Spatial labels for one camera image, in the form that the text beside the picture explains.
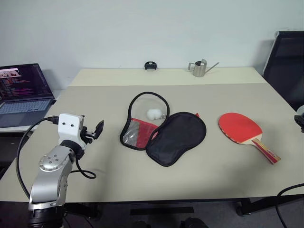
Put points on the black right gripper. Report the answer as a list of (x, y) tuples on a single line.
[(300, 122)]

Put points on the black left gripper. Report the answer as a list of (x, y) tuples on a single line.
[(89, 135)]

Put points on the red table tennis paddle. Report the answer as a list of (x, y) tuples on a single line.
[(237, 126)]

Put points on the red and black paddle case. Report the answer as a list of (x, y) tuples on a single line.
[(175, 137)]

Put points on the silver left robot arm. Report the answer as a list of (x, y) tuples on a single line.
[(47, 180)]

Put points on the grey round object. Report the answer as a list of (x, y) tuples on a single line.
[(300, 109)]

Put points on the black chair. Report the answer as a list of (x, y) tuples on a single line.
[(287, 71)]

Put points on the open grey laptop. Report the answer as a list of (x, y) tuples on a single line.
[(23, 107)]

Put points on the small black clamp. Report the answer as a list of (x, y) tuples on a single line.
[(150, 65)]

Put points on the small metal watering can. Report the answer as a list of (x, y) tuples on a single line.
[(199, 70)]

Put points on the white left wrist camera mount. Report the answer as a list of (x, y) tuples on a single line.
[(69, 128)]

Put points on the black table frame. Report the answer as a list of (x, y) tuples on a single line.
[(261, 205)]

